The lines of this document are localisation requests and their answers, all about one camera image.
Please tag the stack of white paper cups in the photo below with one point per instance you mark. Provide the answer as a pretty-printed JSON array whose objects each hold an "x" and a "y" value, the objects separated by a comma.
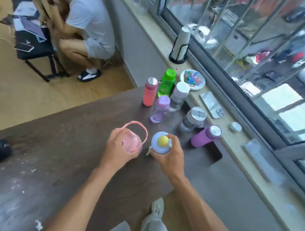
[{"x": 182, "y": 40}]

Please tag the person's left forearm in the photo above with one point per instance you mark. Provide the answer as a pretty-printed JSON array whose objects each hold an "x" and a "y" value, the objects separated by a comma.
[{"x": 78, "y": 200}]

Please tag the clear plastic sheet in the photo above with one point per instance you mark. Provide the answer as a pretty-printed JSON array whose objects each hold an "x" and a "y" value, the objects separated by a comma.
[{"x": 262, "y": 161}]

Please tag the coral pink thermos bottle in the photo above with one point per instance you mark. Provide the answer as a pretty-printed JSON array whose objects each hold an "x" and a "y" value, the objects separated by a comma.
[{"x": 150, "y": 91}]

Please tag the person's grey shoe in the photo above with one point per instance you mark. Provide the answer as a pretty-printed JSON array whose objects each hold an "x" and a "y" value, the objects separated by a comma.
[{"x": 157, "y": 210}]

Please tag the green plastic bottle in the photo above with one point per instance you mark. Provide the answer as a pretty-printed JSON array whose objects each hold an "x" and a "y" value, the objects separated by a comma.
[{"x": 166, "y": 83}]

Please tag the person's right hand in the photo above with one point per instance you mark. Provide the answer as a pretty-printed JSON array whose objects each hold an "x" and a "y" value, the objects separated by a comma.
[{"x": 172, "y": 154}]

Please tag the person's right thumb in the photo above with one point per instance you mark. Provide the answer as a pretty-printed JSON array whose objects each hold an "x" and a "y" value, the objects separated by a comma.
[{"x": 174, "y": 140}]

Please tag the person's right forearm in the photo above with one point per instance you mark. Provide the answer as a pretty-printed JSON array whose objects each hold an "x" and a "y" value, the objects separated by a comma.
[{"x": 193, "y": 204}]

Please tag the black object at table edge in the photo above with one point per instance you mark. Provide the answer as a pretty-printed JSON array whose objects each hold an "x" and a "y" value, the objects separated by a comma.
[{"x": 4, "y": 150}]

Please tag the lilac transparent plastic bottle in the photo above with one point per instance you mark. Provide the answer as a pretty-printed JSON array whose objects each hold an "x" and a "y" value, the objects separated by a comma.
[{"x": 159, "y": 109}]

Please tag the purple thermos bottle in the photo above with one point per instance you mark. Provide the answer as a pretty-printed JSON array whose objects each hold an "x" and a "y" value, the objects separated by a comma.
[{"x": 205, "y": 136}]

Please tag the white phone on chair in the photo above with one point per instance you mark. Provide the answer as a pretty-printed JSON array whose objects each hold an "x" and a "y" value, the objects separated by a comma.
[{"x": 23, "y": 47}]

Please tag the black folding chair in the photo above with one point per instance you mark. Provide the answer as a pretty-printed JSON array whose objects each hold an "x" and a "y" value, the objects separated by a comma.
[{"x": 35, "y": 47}]

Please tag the small white round case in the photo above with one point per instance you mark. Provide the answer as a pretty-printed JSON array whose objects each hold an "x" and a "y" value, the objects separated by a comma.
[{"x": 235, "y": 127}]

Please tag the blue bottle with yellow knob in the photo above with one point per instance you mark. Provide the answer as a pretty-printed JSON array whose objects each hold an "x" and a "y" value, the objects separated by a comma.
[{"x": 161, "y": 142}]

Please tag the silver smartphone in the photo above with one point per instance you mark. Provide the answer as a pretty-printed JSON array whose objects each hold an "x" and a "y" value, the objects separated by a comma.
[{"x": 211, "y": 104}]

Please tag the clear bottle with flip lid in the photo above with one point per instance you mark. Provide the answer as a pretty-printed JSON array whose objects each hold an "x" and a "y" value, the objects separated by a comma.
[{"x": 191, "y": 119}]

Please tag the person's left hand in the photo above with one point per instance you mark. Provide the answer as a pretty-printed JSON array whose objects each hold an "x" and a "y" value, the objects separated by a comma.
[{"x": 119, "y": 148}]

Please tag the pile of clothes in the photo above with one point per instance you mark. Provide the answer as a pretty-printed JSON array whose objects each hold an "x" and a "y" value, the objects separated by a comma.
[{"x": 26, "y": 16}]

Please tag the clear bottle with white cap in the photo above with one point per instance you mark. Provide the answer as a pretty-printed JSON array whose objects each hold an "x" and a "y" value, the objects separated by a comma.
[{"x": 178, "y": 96}]

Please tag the white bowl of colourful pieces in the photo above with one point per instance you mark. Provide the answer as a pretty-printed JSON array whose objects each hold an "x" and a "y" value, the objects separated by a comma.
[{"x": 192, "y": 79}]

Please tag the person's left thumb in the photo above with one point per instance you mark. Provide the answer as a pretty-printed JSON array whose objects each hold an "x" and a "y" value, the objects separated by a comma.
[{"x": 122, "y": 135}]

